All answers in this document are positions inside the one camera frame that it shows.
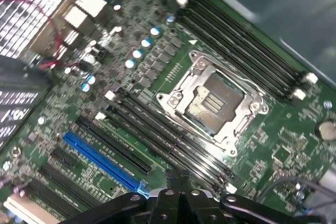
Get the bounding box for black RAM slot white latches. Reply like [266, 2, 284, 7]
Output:
[176, 0, 307, 101]
[104, 90, 238, 195]
[94, 111, 184, 180]
[188, 0, 319, 84]

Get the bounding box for blue expansion slot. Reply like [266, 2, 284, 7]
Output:
[62, 131, 151, 196]

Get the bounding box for long black expansion slot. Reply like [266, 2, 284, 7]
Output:
[75, 118, 153, 176]
[38, 165, 102, 209]
[25, 178, 81, 220]

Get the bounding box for green motherboard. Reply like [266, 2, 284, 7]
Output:
[0, 0, 336, 224]

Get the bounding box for silver CPU socket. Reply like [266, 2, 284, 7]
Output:
[155, 49, 270, 157]

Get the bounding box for short black expansion slot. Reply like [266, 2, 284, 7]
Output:
[50, 147, 80, 170]

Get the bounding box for white expansion slot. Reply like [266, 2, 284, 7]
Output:
[2, 195, 61, 224]

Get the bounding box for silver coin battery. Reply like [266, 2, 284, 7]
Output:
[318, 121, 336, 141]

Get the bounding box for silver rear port block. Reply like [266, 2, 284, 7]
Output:
[74, 0, 108, 17]
[64, 6, 93, 29]

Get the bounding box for grey wire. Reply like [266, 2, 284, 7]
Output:
[259, 176, 336, 201]

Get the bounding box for red wire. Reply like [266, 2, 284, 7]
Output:
[0, 0, 81, 70]

